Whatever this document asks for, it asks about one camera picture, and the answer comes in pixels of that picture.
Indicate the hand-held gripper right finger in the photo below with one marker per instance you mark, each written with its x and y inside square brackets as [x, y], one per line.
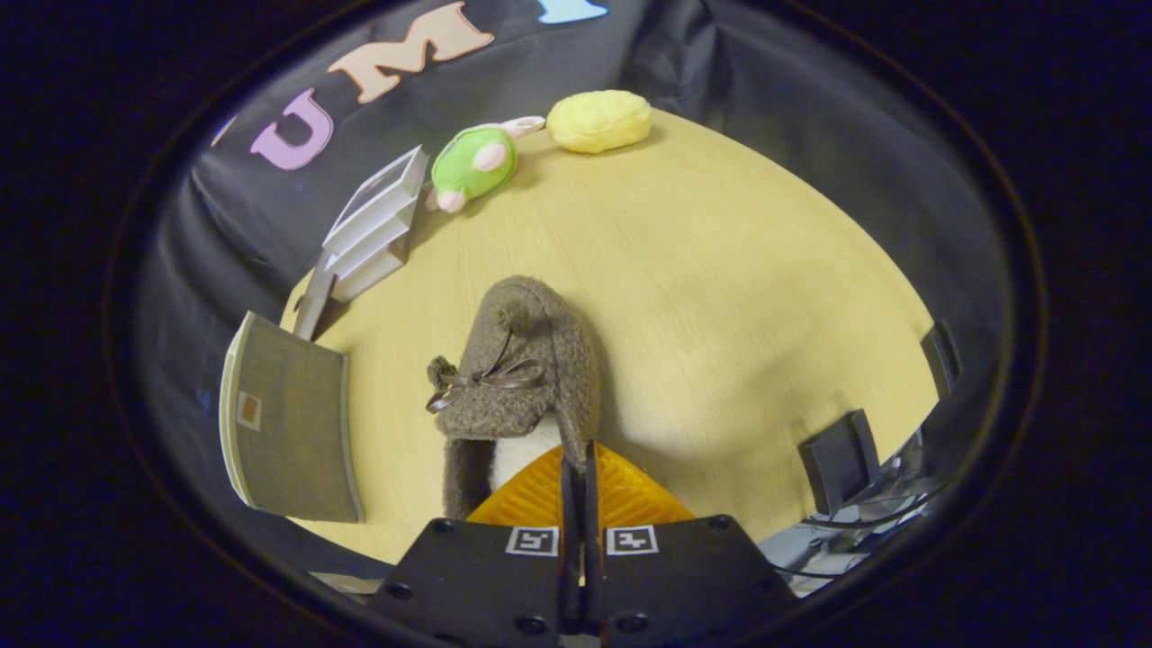
[675, 585]

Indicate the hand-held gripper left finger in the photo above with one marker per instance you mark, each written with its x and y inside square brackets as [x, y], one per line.
[504, 585]

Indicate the brown fleece shoe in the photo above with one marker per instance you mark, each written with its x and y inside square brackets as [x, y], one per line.
[540, 351]

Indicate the grey fabric storage box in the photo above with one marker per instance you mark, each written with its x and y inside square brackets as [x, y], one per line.
[292, 423]

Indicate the brown book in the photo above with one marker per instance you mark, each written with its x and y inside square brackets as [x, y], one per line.
[313, 301]

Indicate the white portrait cover book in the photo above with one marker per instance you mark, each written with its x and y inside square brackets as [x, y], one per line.
[382, 184]

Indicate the green plush toy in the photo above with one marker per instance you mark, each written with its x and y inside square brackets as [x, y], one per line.
[472, 162]

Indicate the black backdrop cloth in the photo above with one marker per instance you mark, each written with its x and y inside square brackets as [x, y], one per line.
[270, 207]

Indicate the yellow plush toy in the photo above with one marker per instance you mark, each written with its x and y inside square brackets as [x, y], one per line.
[598, 121]

